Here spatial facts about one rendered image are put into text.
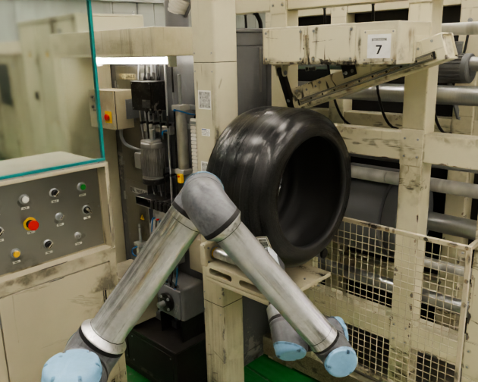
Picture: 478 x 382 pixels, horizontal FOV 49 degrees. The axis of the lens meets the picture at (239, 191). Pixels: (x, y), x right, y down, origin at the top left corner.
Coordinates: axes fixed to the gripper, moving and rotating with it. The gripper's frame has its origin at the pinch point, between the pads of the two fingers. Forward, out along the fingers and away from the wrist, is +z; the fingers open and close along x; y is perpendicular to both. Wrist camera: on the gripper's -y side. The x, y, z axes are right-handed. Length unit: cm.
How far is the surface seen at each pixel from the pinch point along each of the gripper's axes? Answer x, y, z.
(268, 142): 12.4, -21.7, 26.1
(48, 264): -87, -1, 24
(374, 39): 57, -24, 53
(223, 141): -3.6, -19.2, 36.3
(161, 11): -220, 458, 973
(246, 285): -16.6, 27.1, 4.6
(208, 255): -28.9, 22.7, 20.5
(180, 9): -15, -15, 135
